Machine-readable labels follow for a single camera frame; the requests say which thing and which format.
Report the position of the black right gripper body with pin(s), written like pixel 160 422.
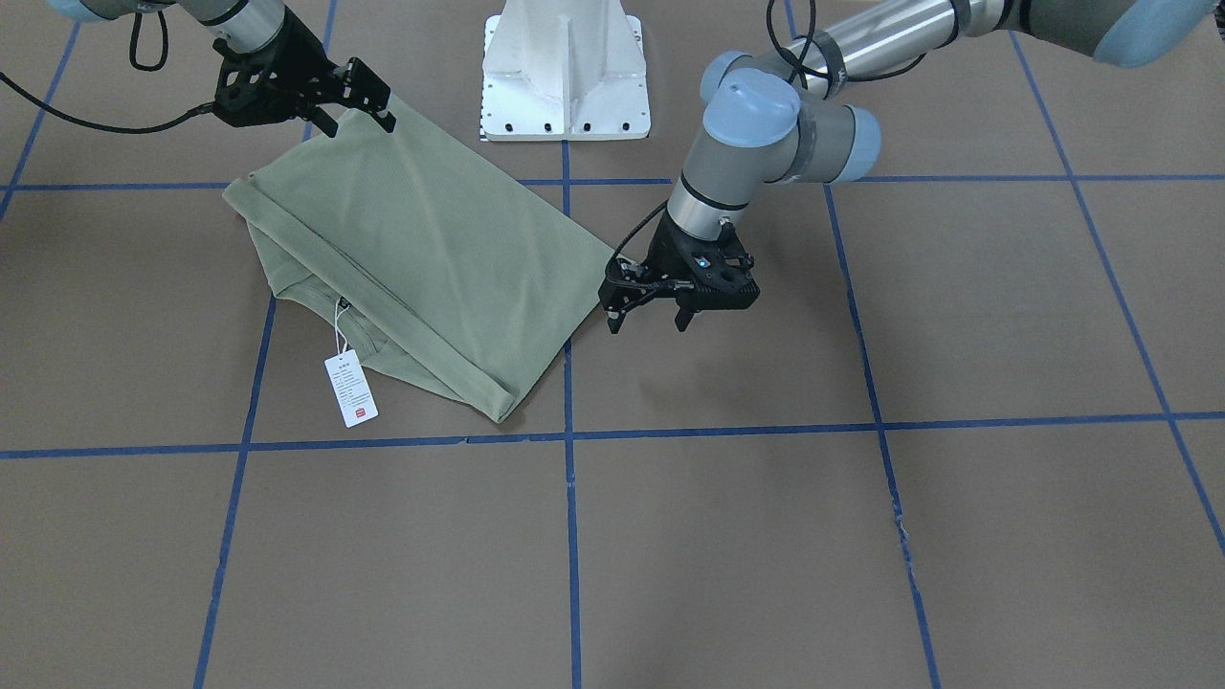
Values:
pixel 298 59

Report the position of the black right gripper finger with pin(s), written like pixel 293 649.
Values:
pixel 321 120
pixel 366 92

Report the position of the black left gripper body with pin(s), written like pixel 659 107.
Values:
pixel 664 255

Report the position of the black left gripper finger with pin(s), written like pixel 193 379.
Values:
pixel 684 317
pixel 616 319

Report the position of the olive green long-sleeve shirt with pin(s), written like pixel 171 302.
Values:
pixel 442 270

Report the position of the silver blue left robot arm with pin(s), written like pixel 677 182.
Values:
pixel 774 119

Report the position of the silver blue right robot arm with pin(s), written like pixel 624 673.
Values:
pixel 202 12

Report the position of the white paper clothing tag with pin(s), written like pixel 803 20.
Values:
pixel 346 374

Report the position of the white camera stand column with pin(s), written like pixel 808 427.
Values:
pixel 564 71

